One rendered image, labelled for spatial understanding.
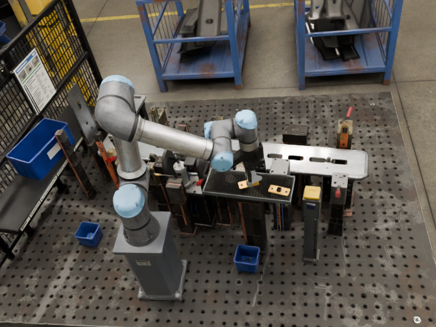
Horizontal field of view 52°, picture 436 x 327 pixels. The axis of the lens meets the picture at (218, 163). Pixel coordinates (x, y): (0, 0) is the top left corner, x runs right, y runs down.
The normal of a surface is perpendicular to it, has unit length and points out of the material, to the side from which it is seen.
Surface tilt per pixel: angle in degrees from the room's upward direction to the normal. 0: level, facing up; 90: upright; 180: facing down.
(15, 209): 0
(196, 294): 0
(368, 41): 0
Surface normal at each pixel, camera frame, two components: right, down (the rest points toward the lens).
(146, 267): -0.11, 0.72
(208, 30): -0.04, -0.68
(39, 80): 0.96, 0.09
